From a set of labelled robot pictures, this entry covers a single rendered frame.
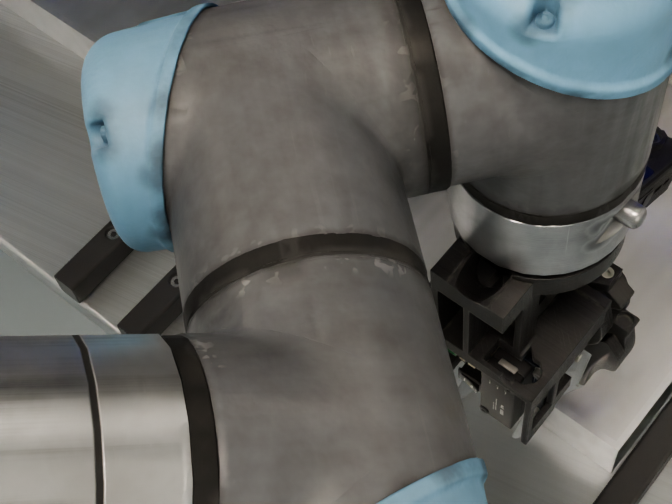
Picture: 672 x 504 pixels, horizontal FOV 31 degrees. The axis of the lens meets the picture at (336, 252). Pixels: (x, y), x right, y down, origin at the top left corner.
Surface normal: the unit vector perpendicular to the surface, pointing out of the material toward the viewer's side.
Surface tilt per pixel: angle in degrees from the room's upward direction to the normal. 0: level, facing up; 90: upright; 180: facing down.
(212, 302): 40
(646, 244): 0
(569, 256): 90
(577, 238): 90
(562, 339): 0
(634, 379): 0
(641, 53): 88
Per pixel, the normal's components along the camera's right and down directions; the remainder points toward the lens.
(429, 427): 0.53, -0.52
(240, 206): -0.45, -0.38
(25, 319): -0.08, -0.50
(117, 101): -0.08, -0.27
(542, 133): 0.14, 0.76
